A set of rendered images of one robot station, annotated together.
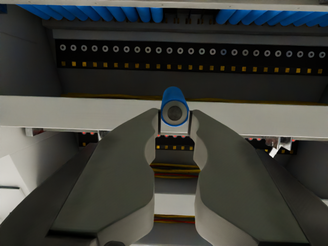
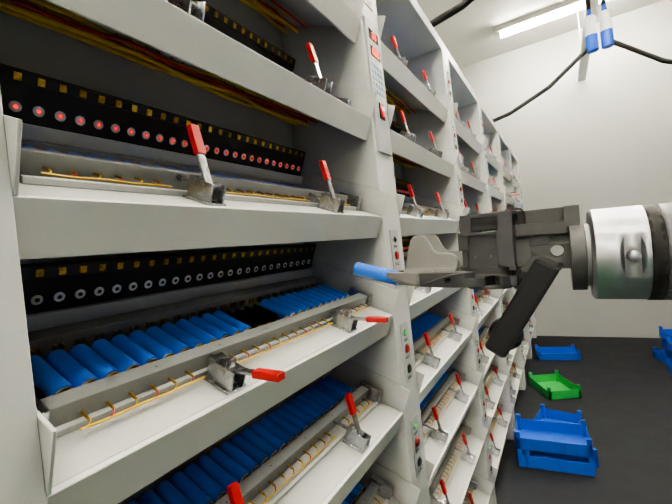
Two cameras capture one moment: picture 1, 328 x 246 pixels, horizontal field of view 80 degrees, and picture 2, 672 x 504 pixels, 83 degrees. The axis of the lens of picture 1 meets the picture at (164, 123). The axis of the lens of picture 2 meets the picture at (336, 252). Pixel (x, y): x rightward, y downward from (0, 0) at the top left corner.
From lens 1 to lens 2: 0.48 m
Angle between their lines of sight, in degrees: 64
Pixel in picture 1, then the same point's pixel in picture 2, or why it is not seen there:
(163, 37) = (244, 283)
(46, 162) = (346, 156)
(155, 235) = not seen: outside the picture
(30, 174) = (368, 158)
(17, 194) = (380, 144)
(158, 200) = (298, 99)
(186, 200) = (275, 89)
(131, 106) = (326, 235)
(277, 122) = (232, 225)
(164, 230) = not seen: outside the picture
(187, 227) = not seen: outside the picture
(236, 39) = (175, 296)
